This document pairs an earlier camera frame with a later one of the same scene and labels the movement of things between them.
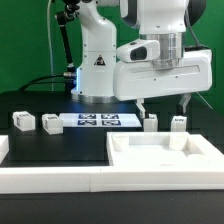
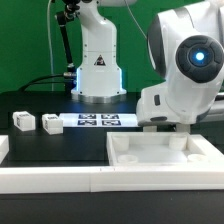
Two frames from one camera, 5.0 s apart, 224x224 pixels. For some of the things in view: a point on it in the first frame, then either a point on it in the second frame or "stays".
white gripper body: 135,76 to 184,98
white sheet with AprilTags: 100,120 stays
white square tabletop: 163,149 stays
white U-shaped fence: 87,179 stays
